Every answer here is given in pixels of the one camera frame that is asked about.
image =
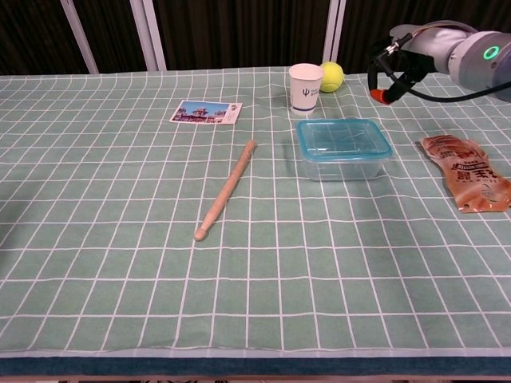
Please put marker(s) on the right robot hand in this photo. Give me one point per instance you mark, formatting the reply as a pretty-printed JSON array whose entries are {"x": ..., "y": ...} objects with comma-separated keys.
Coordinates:
[{"x": 435, "y": 44}]

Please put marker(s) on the white paper cup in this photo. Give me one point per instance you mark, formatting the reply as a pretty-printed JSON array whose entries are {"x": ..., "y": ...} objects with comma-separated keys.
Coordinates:
[{"x": 305, "y": 91}]

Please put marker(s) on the double white frame post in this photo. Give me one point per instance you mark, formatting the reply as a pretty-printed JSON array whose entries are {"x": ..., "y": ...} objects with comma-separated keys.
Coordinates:
[{"x": 149, "y": 40}]

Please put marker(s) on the yellow tennis ball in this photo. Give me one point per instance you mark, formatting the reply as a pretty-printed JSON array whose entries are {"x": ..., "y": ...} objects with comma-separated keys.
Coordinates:
[{"x": 334, "y": 76}]

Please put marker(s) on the thin white frame post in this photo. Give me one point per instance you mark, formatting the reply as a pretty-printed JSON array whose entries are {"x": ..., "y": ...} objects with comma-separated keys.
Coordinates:
[{"x": 80, "y": 40}]

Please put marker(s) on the clear plastic food container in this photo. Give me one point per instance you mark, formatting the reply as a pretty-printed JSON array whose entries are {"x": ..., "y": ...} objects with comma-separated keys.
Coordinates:
[{"x": 343, "y": 169}]

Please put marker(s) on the blue plastic container lid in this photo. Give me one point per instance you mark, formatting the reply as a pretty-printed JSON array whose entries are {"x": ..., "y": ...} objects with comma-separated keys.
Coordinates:
[{"x": 343, "y": 137}]

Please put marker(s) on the building photo postcard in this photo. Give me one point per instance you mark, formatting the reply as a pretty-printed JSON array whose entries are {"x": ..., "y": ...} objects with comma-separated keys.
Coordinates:
[{"x": 199, "y": 111}]

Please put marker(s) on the black pleated curtain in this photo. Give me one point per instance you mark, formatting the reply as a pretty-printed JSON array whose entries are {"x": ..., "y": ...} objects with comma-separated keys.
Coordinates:
[{"x": 239, "y": 32}]

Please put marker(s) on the brown snack packet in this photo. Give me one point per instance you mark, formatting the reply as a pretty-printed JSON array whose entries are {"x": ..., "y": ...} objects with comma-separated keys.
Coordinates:
[{"x": 471, "y": 171}]

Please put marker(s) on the green checked tablecloth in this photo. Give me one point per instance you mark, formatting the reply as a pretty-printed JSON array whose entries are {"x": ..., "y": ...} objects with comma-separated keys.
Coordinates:
[{"x": 120, "y": 199}]

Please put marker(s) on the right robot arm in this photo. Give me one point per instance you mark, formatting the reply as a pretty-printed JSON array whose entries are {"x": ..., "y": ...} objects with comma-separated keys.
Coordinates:
[{"x": 487, "y": 64}]

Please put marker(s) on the wooden drumstick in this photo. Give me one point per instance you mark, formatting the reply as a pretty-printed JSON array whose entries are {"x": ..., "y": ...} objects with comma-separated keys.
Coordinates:
[{"x": 227, "y": 187}]

